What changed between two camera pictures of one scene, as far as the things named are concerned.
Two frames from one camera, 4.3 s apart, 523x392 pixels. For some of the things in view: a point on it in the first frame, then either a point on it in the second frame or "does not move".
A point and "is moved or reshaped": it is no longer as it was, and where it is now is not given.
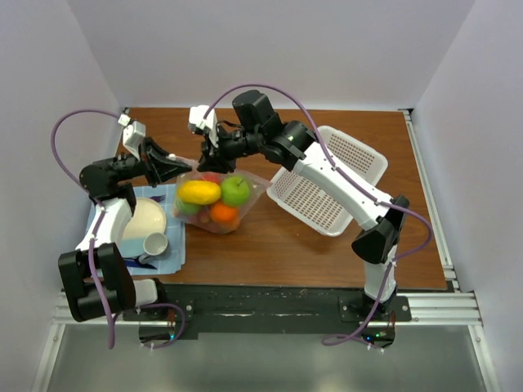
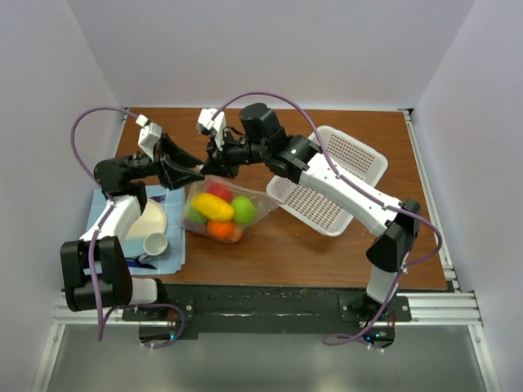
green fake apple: [235, 190] → [244, 210]
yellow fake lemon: [199, 192] → [212, 207]
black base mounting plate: [260, 309] does not move
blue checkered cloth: [172, 261] does not move
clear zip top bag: [215, 201] is moved or reshaped
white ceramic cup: [154, 244] does not move
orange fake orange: [223, 215] → [221, 229]
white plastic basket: [313, 202] does not move
